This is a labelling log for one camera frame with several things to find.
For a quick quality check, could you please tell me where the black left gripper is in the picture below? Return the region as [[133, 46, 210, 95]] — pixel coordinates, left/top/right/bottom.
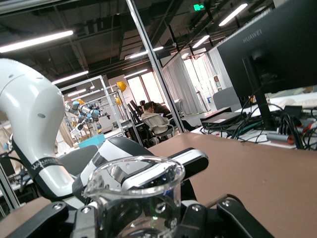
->
[[182, 181, 199, 202]]

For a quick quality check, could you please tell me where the black monitor stand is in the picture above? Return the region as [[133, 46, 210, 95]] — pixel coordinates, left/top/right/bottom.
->
[[242, 49, 276, 131]]

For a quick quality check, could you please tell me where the white office chair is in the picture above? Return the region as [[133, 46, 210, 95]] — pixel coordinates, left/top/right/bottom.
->
[[143, 115, 178, 144]]

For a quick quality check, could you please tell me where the black adapter box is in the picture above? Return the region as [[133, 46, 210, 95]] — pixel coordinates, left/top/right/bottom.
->
[[283, 105, 304, 118]]

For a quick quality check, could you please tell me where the black computer monitor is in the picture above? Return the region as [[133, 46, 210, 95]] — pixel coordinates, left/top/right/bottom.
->
[[216, 0, 317, 100]]

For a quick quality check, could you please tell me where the black network switch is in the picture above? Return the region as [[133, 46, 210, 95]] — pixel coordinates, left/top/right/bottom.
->
[[201, 111, 249, 127]]

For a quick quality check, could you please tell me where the seated person dark top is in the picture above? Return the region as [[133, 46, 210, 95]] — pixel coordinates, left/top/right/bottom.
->
[[151, 101, 172, 118]]

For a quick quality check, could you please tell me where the seated person beige top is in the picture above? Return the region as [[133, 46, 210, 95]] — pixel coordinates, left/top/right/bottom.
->
[[140, 102, 169, 126]]

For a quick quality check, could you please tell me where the grey cylinder orange end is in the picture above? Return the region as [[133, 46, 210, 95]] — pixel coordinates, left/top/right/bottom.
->
[[266, 132, 293, 145]]

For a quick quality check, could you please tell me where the aluminium frame post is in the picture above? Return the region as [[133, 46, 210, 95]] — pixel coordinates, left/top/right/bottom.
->
[[125, 0, 186, 134]]

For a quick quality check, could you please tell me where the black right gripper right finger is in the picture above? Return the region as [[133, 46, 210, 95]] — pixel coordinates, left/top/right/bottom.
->
[[180, 195, 274, 238]]

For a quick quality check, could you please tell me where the white curtain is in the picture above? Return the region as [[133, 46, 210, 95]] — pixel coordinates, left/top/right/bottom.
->
[[161, 52, 211, 115]]

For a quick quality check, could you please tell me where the clear glass measuring cup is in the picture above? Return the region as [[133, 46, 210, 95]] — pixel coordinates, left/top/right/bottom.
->
[[83, 155, 186, 238]]

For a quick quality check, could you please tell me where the teal box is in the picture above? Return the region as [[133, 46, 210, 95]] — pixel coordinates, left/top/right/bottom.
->
[[78, 133, 106, 150]]

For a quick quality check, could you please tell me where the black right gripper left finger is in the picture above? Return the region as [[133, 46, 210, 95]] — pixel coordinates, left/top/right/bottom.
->
[[0, 200, 100, 238]]

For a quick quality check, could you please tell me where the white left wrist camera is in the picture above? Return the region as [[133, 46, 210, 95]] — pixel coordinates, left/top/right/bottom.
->
[[121, 147, 210, 191]]

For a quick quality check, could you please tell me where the white ceiling light tube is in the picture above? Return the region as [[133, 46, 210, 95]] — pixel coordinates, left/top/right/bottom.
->
[[129, 46, 164, 60], [218, 3, 249, 27], [192, 35, 211, 49], [0, 30, 74, 54], [52, 70, 89, 85]]

